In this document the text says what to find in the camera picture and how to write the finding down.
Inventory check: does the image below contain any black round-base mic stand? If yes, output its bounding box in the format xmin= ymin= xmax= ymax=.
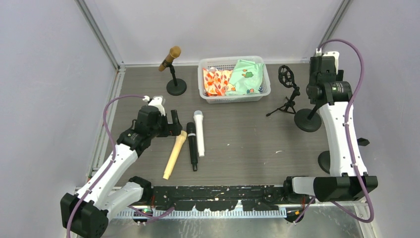
xmin=166 ymin=64 xmax=187 ymax=96

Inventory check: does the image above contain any gold brown microphone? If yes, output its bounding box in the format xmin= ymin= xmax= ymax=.
xmin=158 ymin=46 xmax=181 ymax=72

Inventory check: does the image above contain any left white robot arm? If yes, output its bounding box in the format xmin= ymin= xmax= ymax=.
xmin=60 ymin=106 xmax=182 ymax=238

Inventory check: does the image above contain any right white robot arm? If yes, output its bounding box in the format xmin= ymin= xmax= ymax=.
xmin=283 ymin=52 xmax=378 ymax=202

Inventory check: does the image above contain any cream yellow microphone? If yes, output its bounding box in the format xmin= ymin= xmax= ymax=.
xmin=163 ymin=130 xmax=187 ymax=180

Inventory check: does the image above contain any black microphone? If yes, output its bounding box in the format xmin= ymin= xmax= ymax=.
xmin=186 ymin=122 xmax=198 ymax=172

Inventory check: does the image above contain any white microphone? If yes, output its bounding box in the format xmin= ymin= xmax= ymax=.
xmin=193 ymin=110 xmax=205 ymax=157

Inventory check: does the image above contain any orange patterned cloth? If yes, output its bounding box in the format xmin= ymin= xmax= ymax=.
xmin=203 ymin=67 xmax=236 ymax=97

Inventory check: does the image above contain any white plastic basket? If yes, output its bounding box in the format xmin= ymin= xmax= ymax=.
xmin=198 ymin=56 xmax=271 ymax=104

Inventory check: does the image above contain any green patterned cloth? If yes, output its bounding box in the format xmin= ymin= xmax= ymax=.
xmin=226 ymin=59 xmax=264 ymax=96

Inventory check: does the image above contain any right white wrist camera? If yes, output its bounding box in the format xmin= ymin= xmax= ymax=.
xmin=315 ymin=48 xmax=340 ymax=61

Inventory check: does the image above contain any black tripod shock-mount stand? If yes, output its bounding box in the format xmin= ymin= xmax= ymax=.
xmin=265 ymin=65 xmax=301 ymax=117

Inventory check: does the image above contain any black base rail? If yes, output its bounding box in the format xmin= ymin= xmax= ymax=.
xmin=140 ymin=185 xmax=302 ymax=211

